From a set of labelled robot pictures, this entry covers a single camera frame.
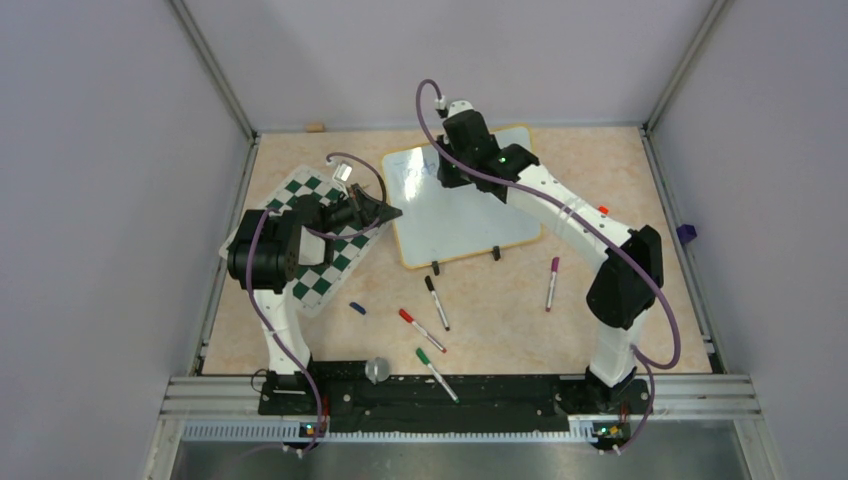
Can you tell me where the yellow framed whiteboard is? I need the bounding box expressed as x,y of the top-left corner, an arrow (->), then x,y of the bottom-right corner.
381,143 -> 543,269

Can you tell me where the small wooden block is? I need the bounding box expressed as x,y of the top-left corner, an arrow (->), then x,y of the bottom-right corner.
304,122 -> 326,133

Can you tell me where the purple plastic piece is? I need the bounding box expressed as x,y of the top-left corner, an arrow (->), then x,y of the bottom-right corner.
676,224 -> 698,245

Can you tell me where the red capped marker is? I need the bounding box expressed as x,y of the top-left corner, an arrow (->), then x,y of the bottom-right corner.
398,308 -> 447,353

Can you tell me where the purple cable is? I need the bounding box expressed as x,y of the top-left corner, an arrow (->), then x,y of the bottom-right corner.
243,151 -> 390,458
415,78 -> 683,455

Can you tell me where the blue marker cap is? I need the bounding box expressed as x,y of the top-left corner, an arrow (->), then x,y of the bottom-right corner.
349,302 -> 366,315

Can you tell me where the black capped marker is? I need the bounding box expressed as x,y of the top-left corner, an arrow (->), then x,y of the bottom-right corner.
425,275 -> 451,331

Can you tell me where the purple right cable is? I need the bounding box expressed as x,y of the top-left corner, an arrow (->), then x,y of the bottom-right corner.
415,78 -> 683,455

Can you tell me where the grey round knob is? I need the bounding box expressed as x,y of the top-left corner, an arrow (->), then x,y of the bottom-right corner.
365,357 -> 391,385

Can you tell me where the purple capped marker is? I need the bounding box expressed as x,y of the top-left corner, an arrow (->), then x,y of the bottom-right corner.
544,256 -> 560,312

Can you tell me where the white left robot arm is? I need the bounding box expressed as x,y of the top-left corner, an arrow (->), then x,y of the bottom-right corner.
223,179 -> 403,414

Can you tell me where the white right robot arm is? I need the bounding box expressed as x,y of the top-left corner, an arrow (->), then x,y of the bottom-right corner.
435,98 -> 664,412

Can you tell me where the green white chessboard mat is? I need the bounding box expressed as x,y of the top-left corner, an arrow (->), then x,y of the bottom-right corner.
219,164 -> 392,319

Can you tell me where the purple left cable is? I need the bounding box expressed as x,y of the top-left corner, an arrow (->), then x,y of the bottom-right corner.
243,151 -> 390,458

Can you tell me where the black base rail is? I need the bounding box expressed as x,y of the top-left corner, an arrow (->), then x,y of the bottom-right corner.
258,361 -> 649,434

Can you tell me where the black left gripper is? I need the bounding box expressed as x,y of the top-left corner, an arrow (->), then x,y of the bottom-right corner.
319,183 -> 401,234

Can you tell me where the green capped marker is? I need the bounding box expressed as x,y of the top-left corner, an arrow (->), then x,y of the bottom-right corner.
415,348 -> 460,404

